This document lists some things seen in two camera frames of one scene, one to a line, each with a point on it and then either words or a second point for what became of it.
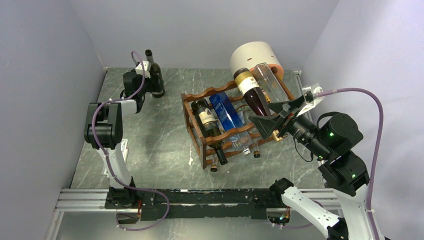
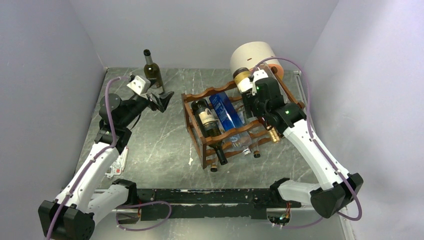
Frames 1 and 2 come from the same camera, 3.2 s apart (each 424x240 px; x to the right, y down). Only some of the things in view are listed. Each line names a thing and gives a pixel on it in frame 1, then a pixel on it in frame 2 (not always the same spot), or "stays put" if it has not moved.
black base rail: x=245 y=204 stays put
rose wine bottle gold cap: x=252 y=92 stays put
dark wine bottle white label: x=207 y=119 stays put
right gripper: x=265 y=125 -> x=248 y=99
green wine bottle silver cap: x=159 y=93 stays put
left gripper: x=155 y=87 -> x=162 y=102
